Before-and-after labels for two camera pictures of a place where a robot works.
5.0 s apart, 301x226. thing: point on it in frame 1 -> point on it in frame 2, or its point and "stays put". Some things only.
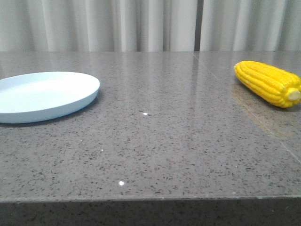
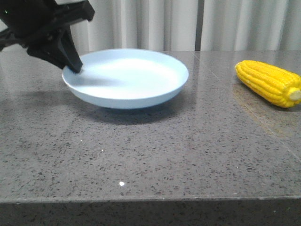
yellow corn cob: x=280 y=88 stays put
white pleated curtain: x=150 y=26 stays put
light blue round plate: x=36 y=96 -> x=126 y=78
